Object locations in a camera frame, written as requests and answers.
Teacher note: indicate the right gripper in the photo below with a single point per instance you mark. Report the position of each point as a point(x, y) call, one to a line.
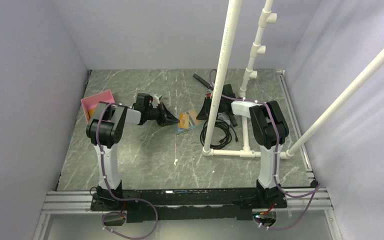
point(205, 111)

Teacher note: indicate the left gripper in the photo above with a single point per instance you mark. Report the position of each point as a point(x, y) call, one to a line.
point(166, 117)

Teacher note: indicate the orange striped credit card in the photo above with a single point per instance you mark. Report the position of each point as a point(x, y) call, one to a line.
point(183, 121)

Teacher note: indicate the green card holder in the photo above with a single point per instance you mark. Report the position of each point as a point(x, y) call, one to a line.
point(181, 130)

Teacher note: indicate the orange VIP credit card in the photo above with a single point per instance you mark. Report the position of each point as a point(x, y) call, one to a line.
point(193, 121)

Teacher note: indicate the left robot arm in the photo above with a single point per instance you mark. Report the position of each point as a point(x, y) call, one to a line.
point(105, 129)

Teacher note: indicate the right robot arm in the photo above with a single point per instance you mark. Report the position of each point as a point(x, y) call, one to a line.
point(270, 131)

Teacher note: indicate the stack of credit cards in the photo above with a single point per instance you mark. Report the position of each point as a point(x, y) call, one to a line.
point(90, 113)

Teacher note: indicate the pink plastic bin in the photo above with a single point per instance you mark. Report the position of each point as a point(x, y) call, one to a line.
point(92, 101)

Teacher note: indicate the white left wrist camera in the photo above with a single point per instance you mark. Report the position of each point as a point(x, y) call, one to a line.
point(158, 97)

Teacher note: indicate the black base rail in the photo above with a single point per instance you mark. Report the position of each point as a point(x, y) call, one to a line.
point(188, 204)

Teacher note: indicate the white PVC pipe frame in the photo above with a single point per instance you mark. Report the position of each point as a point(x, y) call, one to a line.
point(269, 17)

